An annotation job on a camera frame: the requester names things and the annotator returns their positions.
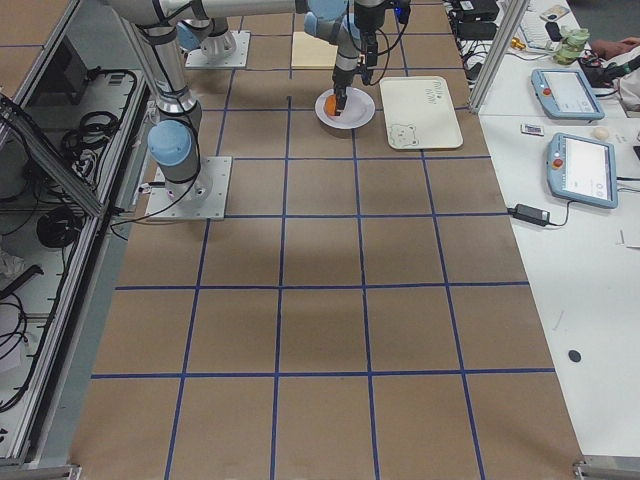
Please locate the orange fruit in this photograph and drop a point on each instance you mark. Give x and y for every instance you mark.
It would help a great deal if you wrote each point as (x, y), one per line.
(330, 105)

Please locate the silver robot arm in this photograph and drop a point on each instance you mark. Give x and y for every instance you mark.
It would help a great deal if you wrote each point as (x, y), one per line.
(174, 142)
(325, 20)

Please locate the cream bear tray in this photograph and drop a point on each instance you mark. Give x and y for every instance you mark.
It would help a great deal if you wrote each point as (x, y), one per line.
(419, 113)

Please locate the white round plate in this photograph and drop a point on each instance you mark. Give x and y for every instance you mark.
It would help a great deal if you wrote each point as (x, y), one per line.
(359, 110)

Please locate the wooden cutting board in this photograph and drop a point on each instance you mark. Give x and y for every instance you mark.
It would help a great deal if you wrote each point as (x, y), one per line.
(308, 52)

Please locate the small card packet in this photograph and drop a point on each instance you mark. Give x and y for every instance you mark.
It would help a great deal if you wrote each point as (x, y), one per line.
(533, 130)

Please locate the far blue teach pendant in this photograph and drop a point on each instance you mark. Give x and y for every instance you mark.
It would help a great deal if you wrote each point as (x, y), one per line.
(566, 95)

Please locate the blue teach pendant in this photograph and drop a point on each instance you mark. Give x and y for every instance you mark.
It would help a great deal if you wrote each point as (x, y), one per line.
(566, 95)
(582, 170)

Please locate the black power adapter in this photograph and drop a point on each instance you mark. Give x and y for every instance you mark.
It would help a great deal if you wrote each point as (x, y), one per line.
(530, 214)

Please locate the near blue teach pendant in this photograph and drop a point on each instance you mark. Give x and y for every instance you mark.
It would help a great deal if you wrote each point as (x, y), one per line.
(582, 170)

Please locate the small cream ball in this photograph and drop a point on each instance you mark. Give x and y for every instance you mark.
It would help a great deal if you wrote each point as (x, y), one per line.
(600, 133)

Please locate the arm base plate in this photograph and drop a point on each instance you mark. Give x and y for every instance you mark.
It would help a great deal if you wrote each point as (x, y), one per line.
(223, 52)
(205, 199)

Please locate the aluminium frame post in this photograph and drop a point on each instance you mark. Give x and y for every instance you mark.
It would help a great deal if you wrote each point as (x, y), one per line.
(512, 15)

